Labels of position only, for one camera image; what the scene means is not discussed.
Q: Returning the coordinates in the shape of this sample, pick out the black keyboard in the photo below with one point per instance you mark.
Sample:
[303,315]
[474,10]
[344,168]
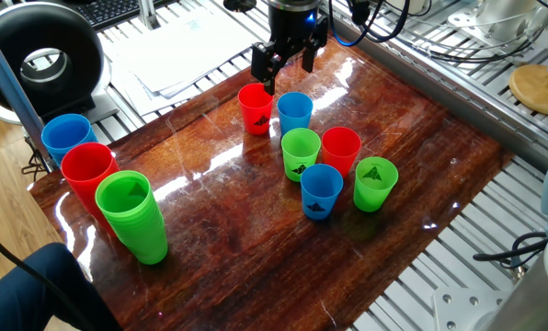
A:
[108,11]

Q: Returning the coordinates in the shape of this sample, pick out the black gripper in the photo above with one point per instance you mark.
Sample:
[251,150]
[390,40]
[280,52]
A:
[292,27]

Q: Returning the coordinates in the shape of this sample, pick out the white paper stack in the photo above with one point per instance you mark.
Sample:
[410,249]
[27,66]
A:
[182,50]

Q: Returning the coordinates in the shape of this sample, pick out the red cup stack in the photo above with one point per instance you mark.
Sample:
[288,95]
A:
[87,172]

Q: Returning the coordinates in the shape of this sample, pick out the green plastic cup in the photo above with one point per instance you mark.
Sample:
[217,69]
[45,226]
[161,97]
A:
[300,154]
[375,186]

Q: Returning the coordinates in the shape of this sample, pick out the silver metal bracket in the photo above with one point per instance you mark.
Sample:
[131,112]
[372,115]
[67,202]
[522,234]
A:
[499,20]

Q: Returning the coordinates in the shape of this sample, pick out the grey aluminium post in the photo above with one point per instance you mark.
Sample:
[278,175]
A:
[12,92]

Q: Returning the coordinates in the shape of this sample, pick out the blue cup stack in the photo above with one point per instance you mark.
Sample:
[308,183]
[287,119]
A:
[67,135]

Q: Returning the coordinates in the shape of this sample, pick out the blue trouser leg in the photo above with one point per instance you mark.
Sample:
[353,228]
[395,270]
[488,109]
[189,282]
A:
[39,299]

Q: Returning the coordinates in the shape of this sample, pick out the black round foot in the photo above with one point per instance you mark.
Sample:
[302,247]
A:
[239,4]

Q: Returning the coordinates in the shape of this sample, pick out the glossy wood grain board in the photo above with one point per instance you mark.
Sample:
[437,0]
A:
[237,239]

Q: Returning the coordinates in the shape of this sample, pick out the red plastic cup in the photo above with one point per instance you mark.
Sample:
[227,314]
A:
[341,149]
[255,110]

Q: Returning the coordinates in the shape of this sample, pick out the silver stand pole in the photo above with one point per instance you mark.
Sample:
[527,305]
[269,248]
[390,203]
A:
[147,14]

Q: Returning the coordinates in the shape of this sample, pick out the green cup stack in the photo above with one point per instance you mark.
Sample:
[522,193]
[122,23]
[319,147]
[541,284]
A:
[136,220]

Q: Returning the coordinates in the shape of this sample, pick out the round wooden stand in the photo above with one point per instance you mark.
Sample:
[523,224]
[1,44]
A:
[538,89]

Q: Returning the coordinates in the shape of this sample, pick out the blue plastic cup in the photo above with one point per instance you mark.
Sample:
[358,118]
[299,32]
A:
[294,115]
[321,193]

